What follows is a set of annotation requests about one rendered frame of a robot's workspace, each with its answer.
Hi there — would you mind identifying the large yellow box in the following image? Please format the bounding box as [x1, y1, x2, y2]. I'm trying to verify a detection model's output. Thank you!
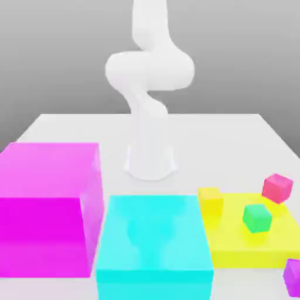
[200, 192, 300, 270]

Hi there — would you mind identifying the large magenta box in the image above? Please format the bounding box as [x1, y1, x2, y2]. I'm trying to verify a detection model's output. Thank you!
[0, 142, 105, 279]

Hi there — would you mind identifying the large cyan box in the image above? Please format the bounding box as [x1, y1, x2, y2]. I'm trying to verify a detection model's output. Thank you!
[95, 195, 214, 300]

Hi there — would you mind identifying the small red cube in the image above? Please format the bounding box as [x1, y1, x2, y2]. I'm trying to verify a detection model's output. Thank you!
[261, 173, 294, 204]

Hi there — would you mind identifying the small purple cube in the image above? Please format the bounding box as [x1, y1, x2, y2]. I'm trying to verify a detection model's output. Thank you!
[282, 258, 300, 298]

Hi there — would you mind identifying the small green cube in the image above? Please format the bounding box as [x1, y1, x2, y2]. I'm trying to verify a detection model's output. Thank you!
[242, 203, 273, 234]

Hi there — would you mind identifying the small yellow cube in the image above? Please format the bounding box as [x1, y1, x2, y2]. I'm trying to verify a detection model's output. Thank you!
[197, 186, 224, 217]

